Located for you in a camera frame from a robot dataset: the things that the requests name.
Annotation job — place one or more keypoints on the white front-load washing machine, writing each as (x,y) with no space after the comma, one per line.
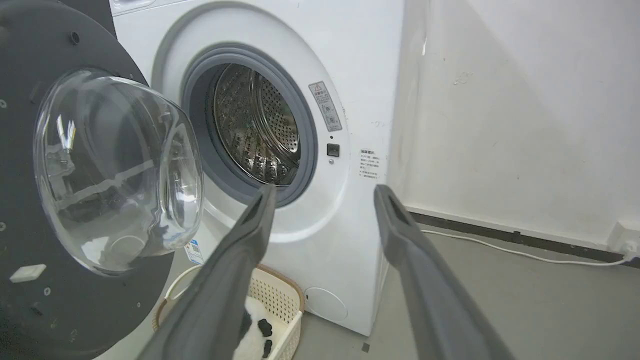
(345,100)

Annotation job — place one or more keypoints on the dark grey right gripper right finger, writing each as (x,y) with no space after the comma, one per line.
(430,295)

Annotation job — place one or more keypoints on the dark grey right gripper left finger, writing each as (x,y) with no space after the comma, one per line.
(220,290)

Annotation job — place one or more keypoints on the dark washing machine door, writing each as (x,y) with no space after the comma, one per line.
(85,175)

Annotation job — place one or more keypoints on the white black-spotted cloth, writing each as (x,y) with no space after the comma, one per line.
(255,335)

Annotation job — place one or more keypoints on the white wall socket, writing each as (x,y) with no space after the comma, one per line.
(625,239)

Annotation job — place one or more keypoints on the white plastic laundry basket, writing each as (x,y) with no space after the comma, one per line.
(282,305)

